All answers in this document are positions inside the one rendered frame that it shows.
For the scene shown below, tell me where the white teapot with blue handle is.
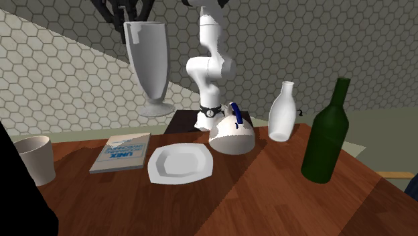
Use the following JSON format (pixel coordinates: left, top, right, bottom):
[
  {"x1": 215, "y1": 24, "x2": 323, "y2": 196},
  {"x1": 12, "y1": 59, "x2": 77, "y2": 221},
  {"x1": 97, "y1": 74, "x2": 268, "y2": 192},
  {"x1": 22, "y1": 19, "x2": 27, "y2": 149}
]
[{"x1": 208, "y1": 101, "x2": 256, "y2": 156}]

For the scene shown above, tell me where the grey book with blue print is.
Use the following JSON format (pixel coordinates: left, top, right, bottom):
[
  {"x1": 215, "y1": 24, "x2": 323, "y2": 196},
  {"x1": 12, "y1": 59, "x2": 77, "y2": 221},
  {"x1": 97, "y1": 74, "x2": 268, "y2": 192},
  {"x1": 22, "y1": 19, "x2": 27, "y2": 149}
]
[{"x1": 88, "y1": 131, "x2": 152, "y2": 175}]

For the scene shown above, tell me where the white bottle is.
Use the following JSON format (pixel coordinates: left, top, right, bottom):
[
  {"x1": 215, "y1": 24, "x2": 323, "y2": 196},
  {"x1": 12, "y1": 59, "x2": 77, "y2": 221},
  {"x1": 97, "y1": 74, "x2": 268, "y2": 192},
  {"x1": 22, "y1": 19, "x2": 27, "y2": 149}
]
[{"x1": 267, "y1": 80, "x2": 297, "y2": 143}]

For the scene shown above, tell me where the brown wooden table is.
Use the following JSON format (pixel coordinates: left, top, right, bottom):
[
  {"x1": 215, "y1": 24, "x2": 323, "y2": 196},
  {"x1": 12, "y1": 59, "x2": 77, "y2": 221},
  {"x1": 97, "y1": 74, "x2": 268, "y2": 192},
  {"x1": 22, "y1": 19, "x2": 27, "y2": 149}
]
[{"x1": 6, "y1": 122, "x2": 418, "y2": 236}]

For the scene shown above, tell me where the black bulky object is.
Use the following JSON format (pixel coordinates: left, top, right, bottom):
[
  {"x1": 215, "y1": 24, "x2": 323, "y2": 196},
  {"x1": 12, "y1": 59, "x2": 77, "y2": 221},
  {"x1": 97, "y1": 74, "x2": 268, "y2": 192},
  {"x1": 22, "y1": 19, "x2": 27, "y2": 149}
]
[{"x1": 0, "y1": 120, "x2": 60, "y2": 236}]

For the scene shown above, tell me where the white square plate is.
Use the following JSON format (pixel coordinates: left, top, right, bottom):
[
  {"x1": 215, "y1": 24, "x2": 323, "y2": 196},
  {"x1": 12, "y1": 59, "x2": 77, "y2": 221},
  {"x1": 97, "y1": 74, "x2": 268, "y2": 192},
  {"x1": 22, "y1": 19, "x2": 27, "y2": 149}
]
[{"x1": 147, "y1": 142, "x2": 214, "y2": 186}]

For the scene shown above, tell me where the dark green bottle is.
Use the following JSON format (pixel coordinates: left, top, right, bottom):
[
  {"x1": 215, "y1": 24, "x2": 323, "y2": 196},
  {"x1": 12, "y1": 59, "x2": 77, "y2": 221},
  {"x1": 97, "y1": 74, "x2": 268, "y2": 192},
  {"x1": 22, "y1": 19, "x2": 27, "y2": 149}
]
[{"x1": 300, "y1": 76, "x2": 352, "y2": 185}]

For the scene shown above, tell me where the tall white footed glass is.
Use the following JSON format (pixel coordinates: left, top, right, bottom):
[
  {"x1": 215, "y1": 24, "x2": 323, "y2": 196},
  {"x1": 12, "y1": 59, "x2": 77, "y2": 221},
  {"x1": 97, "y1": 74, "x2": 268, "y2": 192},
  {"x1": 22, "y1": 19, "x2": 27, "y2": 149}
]
[{"x1": 123, "y1": 21, "x2": 176, "y2": 118}]

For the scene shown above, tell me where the dark robot stand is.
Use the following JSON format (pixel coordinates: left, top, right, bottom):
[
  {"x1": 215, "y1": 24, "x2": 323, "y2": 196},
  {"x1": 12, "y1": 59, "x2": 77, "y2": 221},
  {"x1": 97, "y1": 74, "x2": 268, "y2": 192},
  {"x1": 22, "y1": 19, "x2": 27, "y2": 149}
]
[{"x1": 163, "y1": 110, "x2": 254, "y2": 135}]

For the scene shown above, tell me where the beige cup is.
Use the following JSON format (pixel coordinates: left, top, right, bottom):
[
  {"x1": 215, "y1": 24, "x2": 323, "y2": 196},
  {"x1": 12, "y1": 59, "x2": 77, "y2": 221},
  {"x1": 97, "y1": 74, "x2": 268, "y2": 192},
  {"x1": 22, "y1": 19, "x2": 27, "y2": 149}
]
[{"x1": 13, "y1": 135, "x2": 57, "y2": 188}]

